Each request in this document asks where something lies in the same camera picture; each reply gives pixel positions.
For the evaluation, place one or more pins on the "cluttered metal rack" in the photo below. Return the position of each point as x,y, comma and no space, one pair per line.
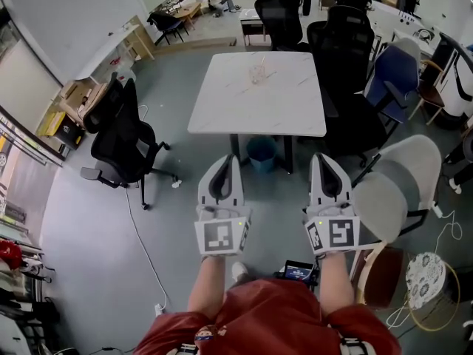
35,272

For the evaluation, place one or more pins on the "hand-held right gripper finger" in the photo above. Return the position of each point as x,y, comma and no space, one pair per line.
345,192
315,187

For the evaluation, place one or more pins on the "light grey office chair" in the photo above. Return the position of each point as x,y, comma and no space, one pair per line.
408,48

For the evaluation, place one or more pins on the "person's right forearm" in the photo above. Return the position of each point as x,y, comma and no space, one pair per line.
336,283

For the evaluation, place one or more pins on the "clear glass cup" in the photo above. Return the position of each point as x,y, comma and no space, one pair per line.
257,75

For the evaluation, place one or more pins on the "red cloth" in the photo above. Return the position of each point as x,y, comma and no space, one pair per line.
10,255

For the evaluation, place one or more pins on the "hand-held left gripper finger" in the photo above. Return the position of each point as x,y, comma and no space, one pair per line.
238,187
207,187

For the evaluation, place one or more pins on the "dark brown wooden chair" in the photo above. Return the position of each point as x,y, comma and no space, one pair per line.
384,276

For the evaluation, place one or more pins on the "crumpled white paper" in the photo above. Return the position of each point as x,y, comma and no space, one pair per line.
176,183

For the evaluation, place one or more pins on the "white power strip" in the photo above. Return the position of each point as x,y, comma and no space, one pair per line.
158,310

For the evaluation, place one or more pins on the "blue office chair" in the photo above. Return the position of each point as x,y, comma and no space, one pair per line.
393,72

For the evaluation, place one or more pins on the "cardboard boxes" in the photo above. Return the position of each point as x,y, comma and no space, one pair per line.
92,98

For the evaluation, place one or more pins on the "white side table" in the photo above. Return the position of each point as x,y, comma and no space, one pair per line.
252,24

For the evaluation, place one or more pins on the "grey fabric chair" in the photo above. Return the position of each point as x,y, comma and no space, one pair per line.
384,205

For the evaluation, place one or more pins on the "blue waste bin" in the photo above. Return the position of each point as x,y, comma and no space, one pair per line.
261,155

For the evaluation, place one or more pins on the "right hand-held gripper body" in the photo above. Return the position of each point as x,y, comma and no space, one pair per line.
338,233

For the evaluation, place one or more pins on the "patterned round stool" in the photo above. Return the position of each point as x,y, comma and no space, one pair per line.
425,279

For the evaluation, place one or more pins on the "black screen device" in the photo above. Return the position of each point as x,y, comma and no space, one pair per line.
297,272

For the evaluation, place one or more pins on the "wooden frame chair brown seat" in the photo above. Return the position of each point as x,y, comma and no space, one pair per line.
430,94

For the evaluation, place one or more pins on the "black box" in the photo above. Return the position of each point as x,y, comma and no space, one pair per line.
72,133

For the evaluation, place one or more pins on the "person's red shirt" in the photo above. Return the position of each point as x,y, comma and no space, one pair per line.
269,320

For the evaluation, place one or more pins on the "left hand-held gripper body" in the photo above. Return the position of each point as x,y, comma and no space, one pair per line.
218,235

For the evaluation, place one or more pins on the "small cardboard box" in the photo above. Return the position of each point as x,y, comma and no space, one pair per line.
68,90

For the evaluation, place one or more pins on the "white black office chair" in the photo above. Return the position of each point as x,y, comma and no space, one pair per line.
454,98

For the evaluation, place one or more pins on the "yellow box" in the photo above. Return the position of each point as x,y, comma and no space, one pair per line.
48,124

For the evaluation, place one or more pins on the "long white desk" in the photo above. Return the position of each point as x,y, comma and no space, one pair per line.
388,17

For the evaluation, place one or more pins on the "white desk wooden legs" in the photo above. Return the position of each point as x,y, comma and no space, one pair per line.
107,46

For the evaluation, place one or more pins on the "low wooden table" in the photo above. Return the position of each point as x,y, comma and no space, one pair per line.
186,12

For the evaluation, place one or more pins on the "clear plastic water jug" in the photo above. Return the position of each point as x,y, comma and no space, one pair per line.
123,69

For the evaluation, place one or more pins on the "person's left white shoe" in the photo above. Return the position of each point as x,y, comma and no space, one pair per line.
239,271

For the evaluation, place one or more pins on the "black chair blue seat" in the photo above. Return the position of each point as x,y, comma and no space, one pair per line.
166,24

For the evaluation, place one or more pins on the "person's left forearm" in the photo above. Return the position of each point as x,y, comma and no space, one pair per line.
208,287

